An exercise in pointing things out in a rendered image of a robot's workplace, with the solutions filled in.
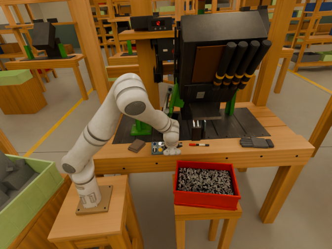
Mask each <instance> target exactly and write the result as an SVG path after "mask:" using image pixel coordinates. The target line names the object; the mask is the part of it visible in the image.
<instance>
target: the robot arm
mask: <svg viewBox="0 0 332 249"><path fill-rule="evenodd" d="M121 113H123V114H125V115H127V116H129V117H131V118H134V119H137V120H139V121H141V122H144V123H147V124H149V125H150V126H152V127H153V128H154V129H156V130H157V131H159V132H160V133H163V139H164V141H165V142H164V144H163V143H161V148H164V149H166V150H164V155H165V156H175V155H180V154H181V150H179V149H178V148H180V147H182V142H180V143H179V123H178V121H177V120H174V119H171V118H169V117H168V116H167V115H166V114H165V113H164V112H163V111H161V110H155V109H154V108H153V106H152V105H151V103H150V101H149V99H148V94H147V91H146V89H145V86H144V84H143V81H142V80H141V78H140V77H139V76H138V75H137V74H134V73H127V74H124V75H122V76H120V77H119V78H117V79H116V81H115V82H114V83H113V85H112V87H111V89H110V91H109V93H108V94H107V96H106V98H105V100H104V102H103V103H102V105H101V106H100V108H99V109H98V111H97V112H96V113H95V115H94V116H93V118H92V119H91V120H90V122H89V123H88V124H87V126H86V127H85V128H84V130H83V131H82V133H81V135H80V136H79V138H78V139H77V141H76V143H75V145H74V147H72V148H71V150H70V151H69V152H68V153H67V154H66V155H65V156H64V157H63V158H62V160H61V167H62V169H63V170H64V171H65V172H66V173H69V174H72V180H73V182H74V184H75V187H76V189H77V192H78V194H79V197H80V200H81V202H82V205H83V207H84V208H93V207H97V205H98V204H99V203H100V201H101V198H102V196H101V193H100V190H99V186H98V183H97V180H96V176H95V173H94V170H95V166H94V161H93V157H92V156H93V155H95V154H96V153H97V152H98V151H99V150H100V149H101V148H102V147H103V146H104V145H105V144H106V143H107V142H108V141H109V140H110V139H111V138H112V136H113V135H114V133H115V131H116V128H117V125H118V122H119V118H120V115H121Z"/></svg>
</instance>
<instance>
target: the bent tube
mask: <svg viewBox="0 0 332 249"><path fill-rule="evenodd" d="M170 94H173V86H170V85H168V87H167V93H166V96H165V101H164V107H163V112H164V109H166V108H167V105H168V100H169V97H170Z"/></svg>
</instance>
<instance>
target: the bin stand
mask: <svg viewBox="0 0 332 249"><path fill-rule="evenodd" d="M174 181H175V174H173V175H172V183H173V190H174ZM242 213H243V211H242V209H241V206H240V204H239V201H238V203H237V210H235V211H233V210H223V209H212V208H202V207H187V206H177V205H175V204H174V217H175V234H176V246H177V249H185V221H186V220H208V219H210V225H209V231H208V239H209V241H215V238H216V233H217V229H218V224H219V220H220V219H224V223H223V227H222V231H221V235H220V239H219V243H218V247H217V249H229V246H230V243H231V240H232V237H233V234H234V231H235V228H236V225H237V222H238V219H239V218H241V215H242Z"/></svg>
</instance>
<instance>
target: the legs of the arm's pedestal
mask: <svg viewBox="0 0 332 249"><path fill-rule="evenodd" d="M125 225H126V226H127V229H128V231H127V230H126V228H125ZM131 240H132V245H131V242H130V241H131ZM54 244H55V245H56V246H57V247H58V248H59V249H89V248H92V247H99V249H144V241H143V237H142V233H141V229H140V226H139V222H138V218H137V214H136V210H135V206H134V203H133V199H132V195H131V191H130V187H129V183H128V186H127V194H126V202H125V210H124V222H123V230H122V234H121V235H116V236H107V237H99V238H90V239H81V240H72V241H63V242H54Z"/></svg>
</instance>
